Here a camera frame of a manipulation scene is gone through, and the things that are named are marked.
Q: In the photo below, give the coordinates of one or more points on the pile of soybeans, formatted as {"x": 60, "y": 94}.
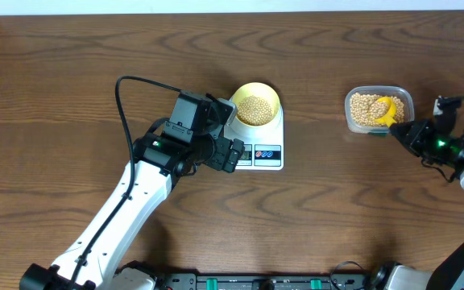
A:
{"x": 361, "y": 103}

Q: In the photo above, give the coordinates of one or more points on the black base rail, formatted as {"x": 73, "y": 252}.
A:
{"x": 137, "y": 277}

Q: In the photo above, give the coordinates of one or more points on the soybeans in yellow bowl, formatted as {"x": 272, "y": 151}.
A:
{"x": 255, "y": 111}

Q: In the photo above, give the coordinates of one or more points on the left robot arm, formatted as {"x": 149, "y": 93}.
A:
{"x": 91, "y": 261}

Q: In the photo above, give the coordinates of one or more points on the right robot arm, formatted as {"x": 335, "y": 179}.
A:
{"x": 448, "y": 275}

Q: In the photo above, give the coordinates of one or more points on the clear plastic container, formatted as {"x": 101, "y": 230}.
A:
{"x": 402, "y": 94}

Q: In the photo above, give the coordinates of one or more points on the yellow bowl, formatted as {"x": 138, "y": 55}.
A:
{"x": 259, "y": 90}

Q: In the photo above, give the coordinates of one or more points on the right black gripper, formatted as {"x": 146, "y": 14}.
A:
{"x": 413, "y": 140}

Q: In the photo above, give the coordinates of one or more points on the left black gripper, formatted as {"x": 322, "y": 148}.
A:
{"x": 217, "y": 161}

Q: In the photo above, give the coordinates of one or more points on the yellow measuring scoop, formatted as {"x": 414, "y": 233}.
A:
{"x": 383, "y": 111}

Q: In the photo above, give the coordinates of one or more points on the white digital kitchen scale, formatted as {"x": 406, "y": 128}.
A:
{"x": 264, "y": 144}

